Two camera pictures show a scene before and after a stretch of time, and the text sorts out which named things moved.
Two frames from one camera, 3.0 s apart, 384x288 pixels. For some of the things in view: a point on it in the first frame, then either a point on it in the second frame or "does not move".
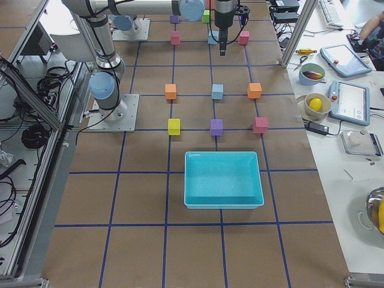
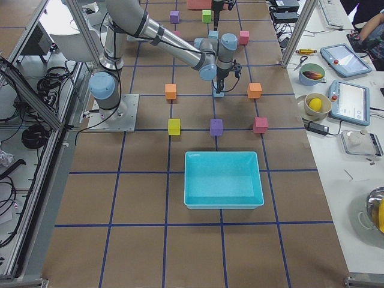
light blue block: x=210 y=39 does not move
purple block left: x=174 y=19 does not move
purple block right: x=216 y=127 does not move
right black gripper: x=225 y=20 -> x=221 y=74
